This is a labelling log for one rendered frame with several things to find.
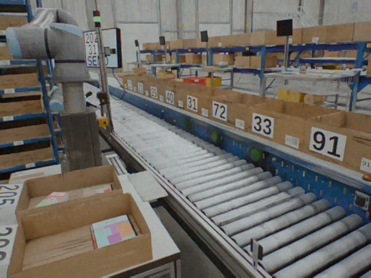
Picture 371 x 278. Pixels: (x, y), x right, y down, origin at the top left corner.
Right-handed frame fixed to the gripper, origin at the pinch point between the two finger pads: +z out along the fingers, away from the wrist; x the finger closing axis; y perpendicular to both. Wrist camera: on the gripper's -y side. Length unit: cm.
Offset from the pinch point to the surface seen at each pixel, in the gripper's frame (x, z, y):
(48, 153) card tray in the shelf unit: -22, -18, 53
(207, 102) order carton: 57, 53, -36
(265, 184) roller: 134, 51, -5
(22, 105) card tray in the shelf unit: -21, -49, 22
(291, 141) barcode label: 132, 57, -29
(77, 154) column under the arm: 72, -20, 23
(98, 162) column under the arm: 72, -8, 24
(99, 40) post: 2, -20, -46
